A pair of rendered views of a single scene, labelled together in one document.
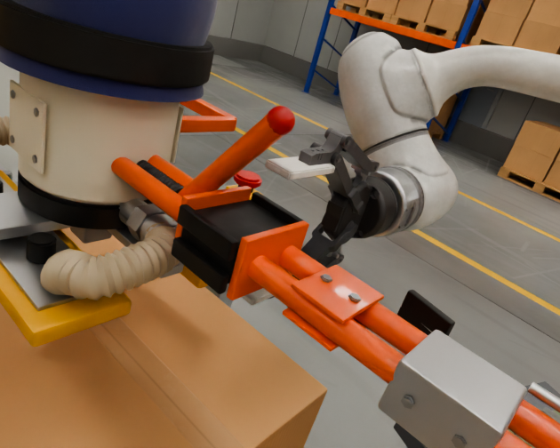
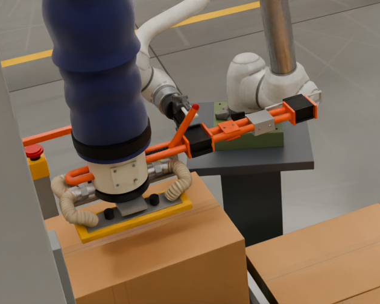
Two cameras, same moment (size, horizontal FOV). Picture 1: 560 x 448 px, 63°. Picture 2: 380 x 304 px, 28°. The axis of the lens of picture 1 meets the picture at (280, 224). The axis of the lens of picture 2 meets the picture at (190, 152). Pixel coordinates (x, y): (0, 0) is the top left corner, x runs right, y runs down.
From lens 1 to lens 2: 2.04 m
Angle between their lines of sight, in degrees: 46
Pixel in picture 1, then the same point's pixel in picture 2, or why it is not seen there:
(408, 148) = (157, 78)
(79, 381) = (169, 234)
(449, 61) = (143, 40)
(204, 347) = not seen: hidden behind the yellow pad
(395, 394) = (256, 130)
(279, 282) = (221, 136)
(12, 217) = (139, 202)
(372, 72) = not seen: hidden behind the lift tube
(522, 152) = not seen: outside the picture
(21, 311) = (181, 205)
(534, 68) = (166, 23)
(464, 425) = (269, 122)
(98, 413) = (186, 230)
